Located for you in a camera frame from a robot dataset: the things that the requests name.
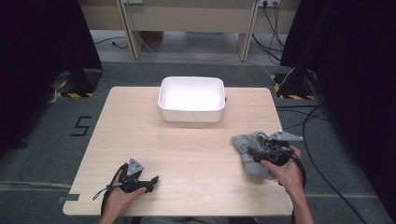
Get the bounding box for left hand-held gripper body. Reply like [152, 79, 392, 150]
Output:
[120, 158, 148, 194]

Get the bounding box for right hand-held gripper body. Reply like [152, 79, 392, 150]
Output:
[259, 130, 304, 167]

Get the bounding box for grey shorts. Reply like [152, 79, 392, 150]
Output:
[231, 130, 292, 180]

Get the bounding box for white plastic bin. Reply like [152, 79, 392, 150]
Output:
[157, 76, 226, 123]

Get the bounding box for person's left hand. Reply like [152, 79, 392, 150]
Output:
[102, 169, 148, 218]

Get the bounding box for person's right hand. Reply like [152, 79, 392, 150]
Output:
[261, 146, 307, 195]

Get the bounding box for grey tape strip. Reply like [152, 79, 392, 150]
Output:
[57, 194, 80, 204]

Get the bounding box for black stand base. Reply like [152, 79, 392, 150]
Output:
[270, 69, 316, 101]
[50, 68, 104, 99]

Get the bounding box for black curtain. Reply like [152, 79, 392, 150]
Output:
[0, 0, 104, 157]
[279, 0, 396, 216]

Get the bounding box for beige wooden desk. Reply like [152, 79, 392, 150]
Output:
[78, 0, 302, 62]

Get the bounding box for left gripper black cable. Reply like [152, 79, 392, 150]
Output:
[100, 162, 129, 218]

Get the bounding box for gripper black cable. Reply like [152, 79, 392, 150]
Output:
[100, 162, 129, 218]
[290, 152, 308, 224]

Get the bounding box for grey cable strap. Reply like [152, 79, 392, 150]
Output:
[92, 184, 122, 201]

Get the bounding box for long black floor cable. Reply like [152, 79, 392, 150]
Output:
[302, 104, 368, 224]

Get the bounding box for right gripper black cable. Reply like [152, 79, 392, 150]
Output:
[290, 152, 308, 224]

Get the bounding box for thin black floor cable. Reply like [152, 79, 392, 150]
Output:
[275, 105, 332, 131]

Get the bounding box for hanging black cable bundle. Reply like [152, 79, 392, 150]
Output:
[251, 1, 286, 64]

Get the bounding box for short black floor cable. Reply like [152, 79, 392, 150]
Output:
[94, 35, 129, 50]

